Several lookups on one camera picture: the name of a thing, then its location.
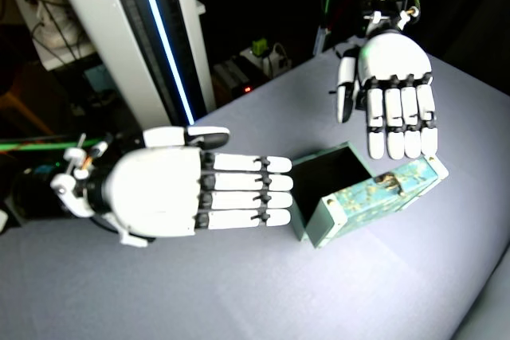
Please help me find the green braided cable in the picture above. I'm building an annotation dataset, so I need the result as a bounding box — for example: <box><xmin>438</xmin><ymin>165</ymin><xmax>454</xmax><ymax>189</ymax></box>
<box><xmin>0</xmin><ymin>136</ymin><xmax>107</xmax><ymax>154</ymax></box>

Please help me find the grey table cloth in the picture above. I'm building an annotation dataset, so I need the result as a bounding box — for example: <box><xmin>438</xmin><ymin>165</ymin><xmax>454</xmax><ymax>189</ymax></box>
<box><xmin>0</xmin><ymin>51</ymin><xmax>510</xmax><ymax>340</ymax></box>

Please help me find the white power strip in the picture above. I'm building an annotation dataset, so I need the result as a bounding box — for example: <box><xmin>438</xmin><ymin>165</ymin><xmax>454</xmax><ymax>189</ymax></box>
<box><xmin>240</xmin><ymin>37</ymin><xmax>295</xmax><ymax>79</ymax></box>

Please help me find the grey column with light strip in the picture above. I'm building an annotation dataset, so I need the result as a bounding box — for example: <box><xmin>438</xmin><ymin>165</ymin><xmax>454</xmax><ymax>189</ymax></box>
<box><xmin>45</xmin><ymin>0</ymin><xmax>217</xmax><ymax>127</ymax></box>

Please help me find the teal floral box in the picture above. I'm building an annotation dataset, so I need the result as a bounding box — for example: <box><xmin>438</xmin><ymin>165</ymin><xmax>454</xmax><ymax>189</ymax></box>
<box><xmin>292</xmin><ymin>140</ymin><xmax>450</xmax><ymax>248</ymax></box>

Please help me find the black device with red light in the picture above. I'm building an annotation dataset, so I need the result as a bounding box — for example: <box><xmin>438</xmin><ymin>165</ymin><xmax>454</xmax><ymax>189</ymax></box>
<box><xmin>210</xmin><ymin>59</ymin><xmax>265</xmax><ymax>103</ymax></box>

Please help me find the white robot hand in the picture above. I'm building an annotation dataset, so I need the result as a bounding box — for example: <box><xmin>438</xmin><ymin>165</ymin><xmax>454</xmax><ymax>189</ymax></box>
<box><xmin>104</xmin><ymin>126</ymin><xmax>295</xmax><ymax>248</ymax></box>
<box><xmin>335</xmin><ymin>32</ymin><xmax>440</xmax><ymax>161</ymax></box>

